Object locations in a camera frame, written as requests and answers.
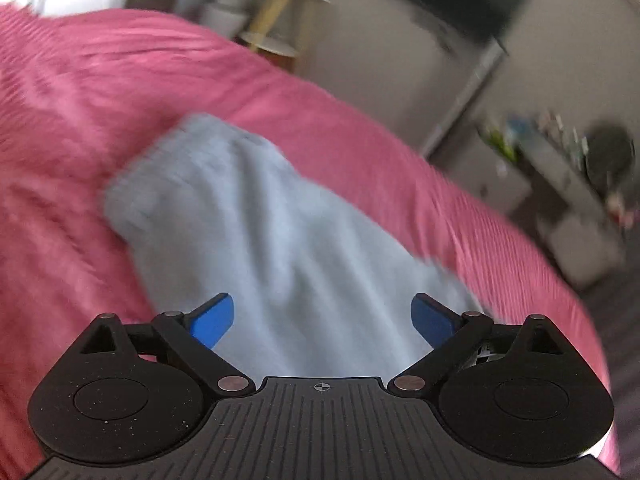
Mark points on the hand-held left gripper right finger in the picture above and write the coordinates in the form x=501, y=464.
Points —
x=431, y=317

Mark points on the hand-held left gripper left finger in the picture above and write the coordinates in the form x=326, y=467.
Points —
x=215, y=317

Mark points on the grey pants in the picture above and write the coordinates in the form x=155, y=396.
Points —
x=280, y=240

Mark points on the grey nightstand with drawers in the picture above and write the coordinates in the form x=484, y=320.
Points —
x=500, y=175

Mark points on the grey vanity desk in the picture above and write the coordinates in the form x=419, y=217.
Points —
x=575, y=220

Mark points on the tall white tower appliance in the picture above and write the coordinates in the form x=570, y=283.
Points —
x=462, y=95

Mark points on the round black-framed mirror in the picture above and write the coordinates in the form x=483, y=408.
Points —
x=610, y=160

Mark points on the pink ribbed blanket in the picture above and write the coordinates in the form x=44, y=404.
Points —
x=100, y=85

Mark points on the white round stool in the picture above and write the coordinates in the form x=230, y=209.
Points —
x=225, y=12

